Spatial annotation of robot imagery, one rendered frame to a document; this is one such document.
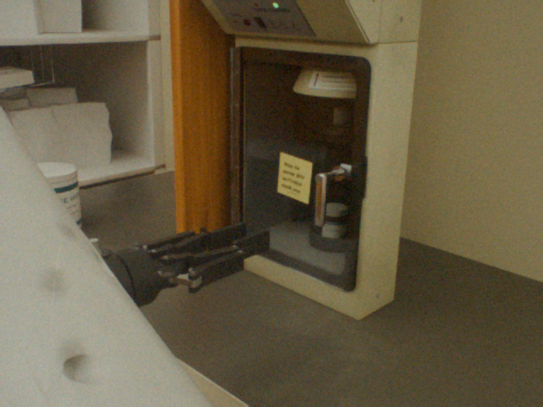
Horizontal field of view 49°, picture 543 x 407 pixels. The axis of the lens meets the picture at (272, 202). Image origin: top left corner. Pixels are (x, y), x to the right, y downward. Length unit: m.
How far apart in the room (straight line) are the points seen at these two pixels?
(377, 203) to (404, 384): 0.29
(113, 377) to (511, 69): 1.18
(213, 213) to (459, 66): 0.61
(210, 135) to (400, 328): 0.52
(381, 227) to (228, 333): 0.32
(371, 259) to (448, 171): 0.42
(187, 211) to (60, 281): 1.00
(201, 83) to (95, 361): 1.00
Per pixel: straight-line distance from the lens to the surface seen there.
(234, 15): 1.06
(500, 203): 1.35
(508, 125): 1.32
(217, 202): 1.24
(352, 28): 0.90
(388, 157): 1.00
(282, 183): 1.08
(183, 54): 1.13
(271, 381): 0.91
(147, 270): 0.72
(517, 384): 0.98
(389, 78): 0.97
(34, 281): 0.20
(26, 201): 0.22
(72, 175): 1.44
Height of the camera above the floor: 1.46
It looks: 19 degrees down
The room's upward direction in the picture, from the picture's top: 1 degrees clockwise
